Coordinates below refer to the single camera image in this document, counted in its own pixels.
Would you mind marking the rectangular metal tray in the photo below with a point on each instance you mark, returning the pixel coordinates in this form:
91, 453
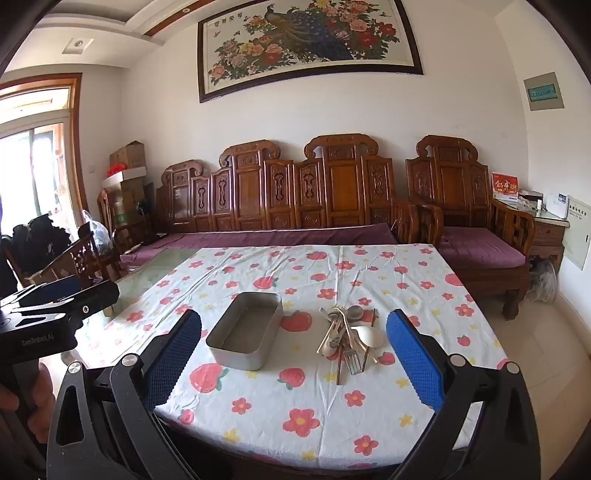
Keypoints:
244, 327

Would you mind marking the white flat box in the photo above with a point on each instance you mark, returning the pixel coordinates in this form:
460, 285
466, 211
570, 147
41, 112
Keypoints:
134, 176

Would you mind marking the floral white tablecloth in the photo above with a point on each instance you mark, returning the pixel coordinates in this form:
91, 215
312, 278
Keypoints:
323, 415

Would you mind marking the small black fan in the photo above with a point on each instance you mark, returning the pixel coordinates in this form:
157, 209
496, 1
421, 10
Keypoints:
144, 207

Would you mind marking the framed peacock painting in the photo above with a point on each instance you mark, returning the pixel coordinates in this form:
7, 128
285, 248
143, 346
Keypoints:
300, 41

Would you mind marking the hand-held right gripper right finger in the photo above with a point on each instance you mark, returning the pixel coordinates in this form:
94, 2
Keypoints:
415, 364

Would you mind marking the red gift box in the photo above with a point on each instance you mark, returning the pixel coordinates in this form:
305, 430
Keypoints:
504, 187

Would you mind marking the carved wooden sofa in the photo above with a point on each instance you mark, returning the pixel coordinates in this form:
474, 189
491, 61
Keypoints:
249, 184

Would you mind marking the carved wooden armchair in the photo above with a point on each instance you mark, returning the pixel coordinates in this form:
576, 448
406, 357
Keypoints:
455, 184

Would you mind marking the metal fork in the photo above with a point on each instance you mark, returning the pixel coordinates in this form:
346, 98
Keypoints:
353, 364

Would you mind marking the pale tissue box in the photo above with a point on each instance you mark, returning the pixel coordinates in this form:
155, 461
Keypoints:
531, 201

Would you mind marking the white ceramic spoon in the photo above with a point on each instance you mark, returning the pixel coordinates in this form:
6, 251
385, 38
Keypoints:
369, 337

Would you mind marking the brown cardboard box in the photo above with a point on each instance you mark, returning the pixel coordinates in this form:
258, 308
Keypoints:
129, 156

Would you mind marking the square ceiling light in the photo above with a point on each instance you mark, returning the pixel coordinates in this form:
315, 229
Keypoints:
79, 45

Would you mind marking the grey plastic bag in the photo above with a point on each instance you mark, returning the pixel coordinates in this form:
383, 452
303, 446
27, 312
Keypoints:
542, 281

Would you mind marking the clear plastic bag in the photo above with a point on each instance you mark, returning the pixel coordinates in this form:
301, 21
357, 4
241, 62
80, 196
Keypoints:
97, 235

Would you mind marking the square purple seat cushion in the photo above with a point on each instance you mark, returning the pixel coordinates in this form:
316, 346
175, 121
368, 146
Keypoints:
480, 247

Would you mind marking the white wall panel door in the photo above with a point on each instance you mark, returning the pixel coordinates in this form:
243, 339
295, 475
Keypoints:
577, 235

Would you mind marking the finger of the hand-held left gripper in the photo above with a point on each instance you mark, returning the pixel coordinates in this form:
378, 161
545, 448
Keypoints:
92, 302
60, 286

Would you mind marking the wooden chair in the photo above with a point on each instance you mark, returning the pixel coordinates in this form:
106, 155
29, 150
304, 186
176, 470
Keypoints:
108, 217
78, 258

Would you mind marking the grey wall panel box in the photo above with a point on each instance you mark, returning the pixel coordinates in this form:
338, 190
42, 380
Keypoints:
544, 92

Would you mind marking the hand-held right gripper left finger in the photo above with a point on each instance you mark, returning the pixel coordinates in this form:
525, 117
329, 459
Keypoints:
178, 355

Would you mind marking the large cardboard box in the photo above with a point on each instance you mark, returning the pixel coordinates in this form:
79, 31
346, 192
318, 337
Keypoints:
131, 198

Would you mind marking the person's left hand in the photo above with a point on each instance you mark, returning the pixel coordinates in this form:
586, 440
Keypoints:
41, 401

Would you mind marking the long purple seat cushion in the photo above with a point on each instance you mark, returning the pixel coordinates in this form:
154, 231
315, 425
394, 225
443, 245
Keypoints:
277, 237

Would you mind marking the wood framed glass door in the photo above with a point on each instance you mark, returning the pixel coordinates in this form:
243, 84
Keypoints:
74, 138

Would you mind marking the wooden side table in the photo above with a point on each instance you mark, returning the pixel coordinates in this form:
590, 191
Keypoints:
547, 235

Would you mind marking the black clothes pile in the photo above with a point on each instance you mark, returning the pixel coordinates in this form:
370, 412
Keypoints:
32, 240

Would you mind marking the red artificial flowers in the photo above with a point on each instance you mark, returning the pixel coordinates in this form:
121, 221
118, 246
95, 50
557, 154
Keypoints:
116, 169

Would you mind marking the white router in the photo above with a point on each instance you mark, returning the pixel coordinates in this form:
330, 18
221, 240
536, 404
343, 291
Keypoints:
556, 205

